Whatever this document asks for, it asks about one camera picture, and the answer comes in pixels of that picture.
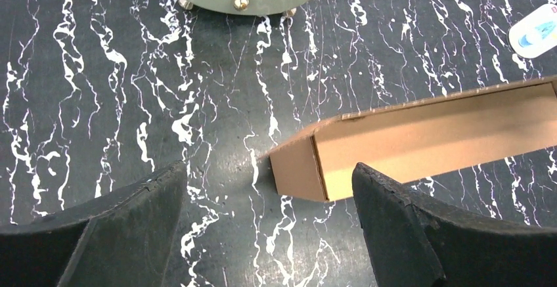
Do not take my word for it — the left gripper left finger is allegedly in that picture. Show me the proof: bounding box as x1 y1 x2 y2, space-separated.
1 162 187 286

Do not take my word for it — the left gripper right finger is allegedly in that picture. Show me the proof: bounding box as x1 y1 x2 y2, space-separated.
351 163 556 286

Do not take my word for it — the brown cardboard box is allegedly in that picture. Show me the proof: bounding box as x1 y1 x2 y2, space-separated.
268 76 556 202

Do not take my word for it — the blue white packaged item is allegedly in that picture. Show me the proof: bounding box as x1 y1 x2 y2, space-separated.
508 3 556 59

